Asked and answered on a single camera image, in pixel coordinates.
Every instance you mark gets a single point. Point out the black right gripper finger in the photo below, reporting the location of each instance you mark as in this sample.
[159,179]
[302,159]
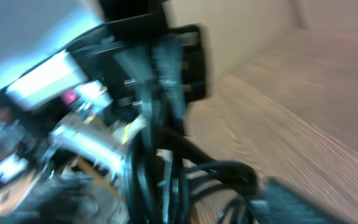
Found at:
[277,203]

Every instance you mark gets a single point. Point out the cardboard back panel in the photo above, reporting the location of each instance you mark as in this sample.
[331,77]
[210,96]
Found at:
[238,30]

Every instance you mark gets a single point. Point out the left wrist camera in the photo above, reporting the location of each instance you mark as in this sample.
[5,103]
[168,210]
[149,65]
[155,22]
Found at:
[47,81]

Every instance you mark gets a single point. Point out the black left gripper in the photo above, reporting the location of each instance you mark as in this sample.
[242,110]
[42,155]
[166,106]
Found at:
[149,68]

